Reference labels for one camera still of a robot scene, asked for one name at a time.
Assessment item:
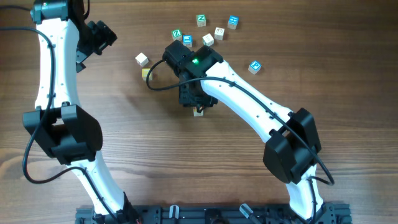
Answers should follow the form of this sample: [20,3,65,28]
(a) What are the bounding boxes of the plain animal wooden block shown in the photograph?
[202,34,215,47]

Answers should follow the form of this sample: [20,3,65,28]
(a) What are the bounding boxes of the red side 2 block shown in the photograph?
[214,27,224,40]

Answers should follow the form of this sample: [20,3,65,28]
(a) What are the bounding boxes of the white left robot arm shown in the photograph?
[23,1,141,223]

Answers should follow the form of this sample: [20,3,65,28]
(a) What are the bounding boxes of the red M wooden block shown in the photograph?
[193,106,204,117]

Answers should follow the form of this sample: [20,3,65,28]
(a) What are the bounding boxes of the green top far block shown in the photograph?
[196,14,206,27]

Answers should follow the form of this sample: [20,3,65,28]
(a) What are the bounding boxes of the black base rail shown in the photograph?
[74,202,353,224]

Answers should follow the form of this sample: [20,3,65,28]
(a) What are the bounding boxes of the green top left block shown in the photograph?
[171,29,183,41]

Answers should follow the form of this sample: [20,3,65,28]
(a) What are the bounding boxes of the plain wooden block left edge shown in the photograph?
[142,68,153,81]

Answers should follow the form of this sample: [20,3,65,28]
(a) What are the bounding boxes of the green block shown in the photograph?
[171,29,183,41]
[196,14,206,27]

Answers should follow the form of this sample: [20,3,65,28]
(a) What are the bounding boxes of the plain wooden block far left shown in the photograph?
[135,52,149,67]

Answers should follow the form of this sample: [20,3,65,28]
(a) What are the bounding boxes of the blue top left block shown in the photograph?
[182,35,193,48]

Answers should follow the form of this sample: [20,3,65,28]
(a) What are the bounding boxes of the blue P wooden block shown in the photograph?
[248,60,262,75]

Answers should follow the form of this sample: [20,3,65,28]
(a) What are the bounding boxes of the blue top far block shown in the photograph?
[228,15,239,30]

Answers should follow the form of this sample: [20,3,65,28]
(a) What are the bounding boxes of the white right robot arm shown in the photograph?
[167,45,324,221]

